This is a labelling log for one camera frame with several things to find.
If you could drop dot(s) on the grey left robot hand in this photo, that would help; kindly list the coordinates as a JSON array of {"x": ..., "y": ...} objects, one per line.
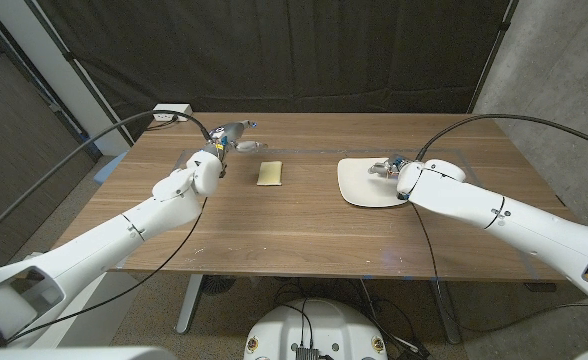
[{"x": 229, "y": 134}]

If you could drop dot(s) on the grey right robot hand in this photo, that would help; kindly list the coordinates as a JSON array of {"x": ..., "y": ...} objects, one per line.
[{"x": 389, "y": 166}]

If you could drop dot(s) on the white paper plate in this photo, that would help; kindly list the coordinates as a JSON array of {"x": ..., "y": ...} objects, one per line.
[{"x": 361, "y": 187}]

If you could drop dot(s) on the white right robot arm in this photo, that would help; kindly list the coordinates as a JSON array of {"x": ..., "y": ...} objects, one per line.
[{"x": 524, "y": 225}]

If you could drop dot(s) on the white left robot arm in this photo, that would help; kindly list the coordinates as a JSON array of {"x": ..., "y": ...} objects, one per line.
[{"x": 99, "y": 245}]

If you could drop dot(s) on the white power strip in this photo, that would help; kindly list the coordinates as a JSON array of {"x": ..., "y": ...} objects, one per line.
[{"x": 171, "y": 112}]

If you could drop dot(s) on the black backdrop curtain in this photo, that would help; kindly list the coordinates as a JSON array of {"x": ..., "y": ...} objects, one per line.
[{"x": 274, "y": 50}]

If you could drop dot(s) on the black round floor fan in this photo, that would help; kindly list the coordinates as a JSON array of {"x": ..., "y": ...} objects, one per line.
[{"x": 218, "y": 285}]

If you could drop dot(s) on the black backdrop stand pole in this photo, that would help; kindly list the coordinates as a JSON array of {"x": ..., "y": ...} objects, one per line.
[
  {"x": 71, "y": 62},
  {"x": 493, "y": 55}
]

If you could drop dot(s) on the grey table leg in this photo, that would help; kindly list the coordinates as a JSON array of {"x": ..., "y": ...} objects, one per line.
[
  {"x": 446, "y": 315},
  {"x": 189, "y": 305}
]

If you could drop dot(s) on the grey heatsink module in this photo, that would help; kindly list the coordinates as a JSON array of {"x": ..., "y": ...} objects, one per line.
[{"x": 307, "y": 353}]

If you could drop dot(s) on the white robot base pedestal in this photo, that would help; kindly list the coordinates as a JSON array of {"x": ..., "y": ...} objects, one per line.
[{"x": 319, "y": 325}]

